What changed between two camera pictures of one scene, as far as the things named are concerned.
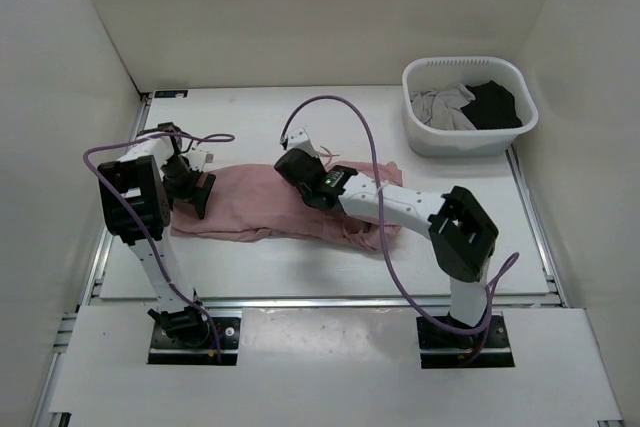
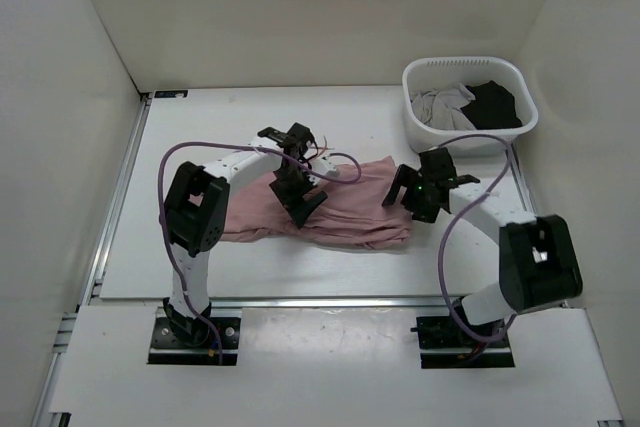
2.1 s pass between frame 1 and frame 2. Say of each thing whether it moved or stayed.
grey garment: stayed
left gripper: moved
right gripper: moved
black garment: stayed
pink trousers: stayed
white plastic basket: stayed
